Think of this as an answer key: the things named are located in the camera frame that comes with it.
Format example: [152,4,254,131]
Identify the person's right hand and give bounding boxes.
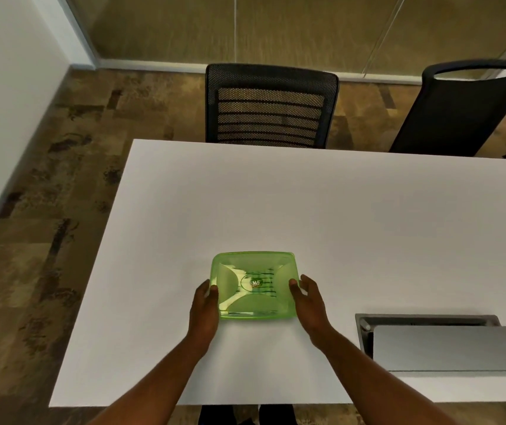
[288,274,334,349]

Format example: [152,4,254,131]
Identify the person's left hand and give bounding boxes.
[188,279,220,346]

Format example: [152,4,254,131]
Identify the green translucent plastic container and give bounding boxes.
[210,251,301,321]

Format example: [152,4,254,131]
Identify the person's left forearm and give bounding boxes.
[86,335,213,425]

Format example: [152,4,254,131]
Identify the person's right forearm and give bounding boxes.
[312,328,459,425]

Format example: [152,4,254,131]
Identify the person's dark trousers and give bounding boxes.
[198,404,298,425]

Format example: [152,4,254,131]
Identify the black mesh office chair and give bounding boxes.
[204,63,340,149]

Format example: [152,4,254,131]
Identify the black fabric office chair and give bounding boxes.
[388,59,506,157]

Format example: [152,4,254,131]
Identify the silver table cable box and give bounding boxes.
[355,313,506,378]

